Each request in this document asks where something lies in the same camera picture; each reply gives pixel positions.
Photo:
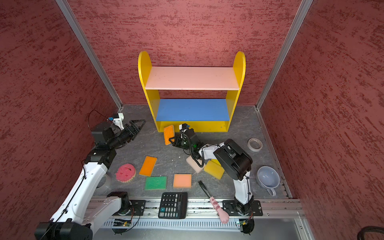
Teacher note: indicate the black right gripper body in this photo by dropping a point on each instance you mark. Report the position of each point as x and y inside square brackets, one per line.
[183, 143]

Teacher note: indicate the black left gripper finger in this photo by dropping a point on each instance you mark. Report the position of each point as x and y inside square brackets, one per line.
[138, 124]
[135, 130]

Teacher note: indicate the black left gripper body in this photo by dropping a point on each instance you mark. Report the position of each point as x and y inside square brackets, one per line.
[122, 136]

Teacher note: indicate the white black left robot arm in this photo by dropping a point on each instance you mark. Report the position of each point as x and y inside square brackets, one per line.
[70, 221]

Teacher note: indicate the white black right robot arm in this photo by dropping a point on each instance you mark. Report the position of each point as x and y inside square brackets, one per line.
[235, 161]

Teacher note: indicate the yellow shelf unit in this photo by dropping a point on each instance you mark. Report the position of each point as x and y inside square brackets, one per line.
[203, 115]

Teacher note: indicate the pale pink sponge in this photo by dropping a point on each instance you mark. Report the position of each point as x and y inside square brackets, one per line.
[195, 166]

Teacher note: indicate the orange flat sponge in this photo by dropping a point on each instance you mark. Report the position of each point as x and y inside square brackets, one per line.
[148, 166]

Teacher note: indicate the yellow sponge upper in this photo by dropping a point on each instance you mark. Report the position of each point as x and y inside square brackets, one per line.
[216, 162]

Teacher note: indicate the yellow sponge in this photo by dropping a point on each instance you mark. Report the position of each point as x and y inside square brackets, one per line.
[214, 169]
[216, 162]

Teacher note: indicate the yellow sponge middle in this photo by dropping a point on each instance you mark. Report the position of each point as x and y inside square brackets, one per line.
[214, 169]

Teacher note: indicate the peach orange sponge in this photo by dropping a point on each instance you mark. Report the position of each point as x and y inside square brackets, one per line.
[182, 181]

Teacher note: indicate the pink round smiley sponge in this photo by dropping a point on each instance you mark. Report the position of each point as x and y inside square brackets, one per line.
[126, 173]

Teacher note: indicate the green scrub sponge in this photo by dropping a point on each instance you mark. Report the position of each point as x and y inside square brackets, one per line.
[156, 183]

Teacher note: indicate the grey tape roll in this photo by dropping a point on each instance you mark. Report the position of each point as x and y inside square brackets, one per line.
[102, 182]

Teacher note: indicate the black calculator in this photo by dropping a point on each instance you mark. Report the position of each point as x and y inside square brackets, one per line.
[173, 205]

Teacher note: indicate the white tape roll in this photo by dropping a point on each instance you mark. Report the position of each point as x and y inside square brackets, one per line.
[254, 144]

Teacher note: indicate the grey blue mug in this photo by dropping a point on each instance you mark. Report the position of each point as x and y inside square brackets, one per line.
[268, 179]

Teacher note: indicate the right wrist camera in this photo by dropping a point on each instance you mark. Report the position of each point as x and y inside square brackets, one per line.
[183, 126]

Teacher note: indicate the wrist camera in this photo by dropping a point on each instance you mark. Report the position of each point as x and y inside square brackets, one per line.
[183, 126]
[117, 119]

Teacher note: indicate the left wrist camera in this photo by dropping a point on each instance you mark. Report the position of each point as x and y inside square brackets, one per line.
[117, 119]

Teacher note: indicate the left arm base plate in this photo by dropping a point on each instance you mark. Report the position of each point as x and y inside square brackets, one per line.
[137, 208]

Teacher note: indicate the perforated cable duct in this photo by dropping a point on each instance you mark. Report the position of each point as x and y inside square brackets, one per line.
[187, 224]

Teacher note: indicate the pink handled black brush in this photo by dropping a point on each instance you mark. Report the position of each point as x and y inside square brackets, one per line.
[224, 217]

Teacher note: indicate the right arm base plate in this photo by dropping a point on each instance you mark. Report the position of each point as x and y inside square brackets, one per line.
[234, 208]

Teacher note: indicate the black cable corner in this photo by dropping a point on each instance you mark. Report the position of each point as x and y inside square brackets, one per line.
[369, 229]

